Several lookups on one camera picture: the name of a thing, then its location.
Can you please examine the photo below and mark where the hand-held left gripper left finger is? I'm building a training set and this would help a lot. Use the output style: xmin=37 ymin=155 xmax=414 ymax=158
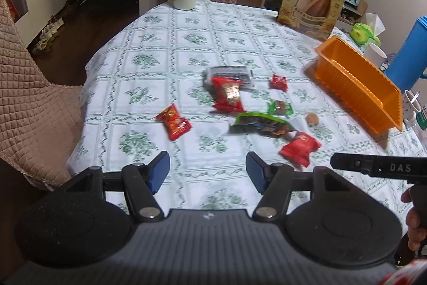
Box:
xmin=62 ymin=151 xmax=171 ymax=219

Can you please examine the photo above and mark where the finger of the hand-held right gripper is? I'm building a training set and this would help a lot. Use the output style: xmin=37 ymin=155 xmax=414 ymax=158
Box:
xmin=330 ymin=153 xmax=427 ymax=184

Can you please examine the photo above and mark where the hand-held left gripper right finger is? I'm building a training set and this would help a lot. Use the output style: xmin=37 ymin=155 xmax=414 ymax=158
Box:
xmin=246 ymin=151 xmax=355 ymax=219

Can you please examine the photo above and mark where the green edged dark snack packet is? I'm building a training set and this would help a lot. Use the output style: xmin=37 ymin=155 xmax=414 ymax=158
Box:
xmin=228 ymin=111 xmax=297 ymax=140

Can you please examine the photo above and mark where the red snack packet gold picture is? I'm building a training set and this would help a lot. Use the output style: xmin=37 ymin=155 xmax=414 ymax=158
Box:
xmin=209 ymin=76 xmax=247 ymax=114

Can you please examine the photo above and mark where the orange plastic tray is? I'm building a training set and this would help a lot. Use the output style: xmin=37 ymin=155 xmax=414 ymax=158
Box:
xmin=314 ymin=36 xmax=404 ymax=134

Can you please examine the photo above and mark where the dark snack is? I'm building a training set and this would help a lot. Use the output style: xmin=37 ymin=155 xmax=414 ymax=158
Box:
xmin=203 ymin=65 xmax=256 ymax=92

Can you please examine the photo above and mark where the person's right hand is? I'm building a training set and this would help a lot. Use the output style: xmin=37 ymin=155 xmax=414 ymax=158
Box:
xmin=401 ymin=188 xmax=427 ymax=254

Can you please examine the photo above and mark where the patterned white mug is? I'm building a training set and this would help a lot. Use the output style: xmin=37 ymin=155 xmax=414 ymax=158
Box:
xmin=402 ymin=89 xmax=421 ymax=123

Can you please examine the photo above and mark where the small green candy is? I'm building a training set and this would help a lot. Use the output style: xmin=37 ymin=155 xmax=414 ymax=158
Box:
xmin=267 ymin=99 xmax=294 ymax=118

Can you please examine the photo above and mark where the red printed bag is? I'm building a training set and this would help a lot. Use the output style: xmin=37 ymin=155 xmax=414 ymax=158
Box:
xmin=380 ymin=265 xmax=427 ymax=285

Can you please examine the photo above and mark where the small red candy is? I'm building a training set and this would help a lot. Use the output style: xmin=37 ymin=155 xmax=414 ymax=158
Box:
xmin=270 ymin=73 xmax=289 ymax=92

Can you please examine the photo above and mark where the white cup with cartoon print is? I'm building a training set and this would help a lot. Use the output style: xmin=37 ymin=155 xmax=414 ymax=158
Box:
xmin=365 ymin=43 xmax=388 ymax=70

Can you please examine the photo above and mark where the blue plastic pitcher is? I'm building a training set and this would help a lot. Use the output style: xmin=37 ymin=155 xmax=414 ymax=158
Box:
xmin=385 ymin=15 xmax=427 ymax=95

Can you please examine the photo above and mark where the green tissue pack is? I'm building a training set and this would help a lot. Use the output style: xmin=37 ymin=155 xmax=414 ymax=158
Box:
xmin=350 ymin=13 xmax=386 ymax=46

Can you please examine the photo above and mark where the row of shoes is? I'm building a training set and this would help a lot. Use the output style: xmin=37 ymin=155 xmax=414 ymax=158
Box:
xmin=31 ymin=0 xmax=88 ymax=55

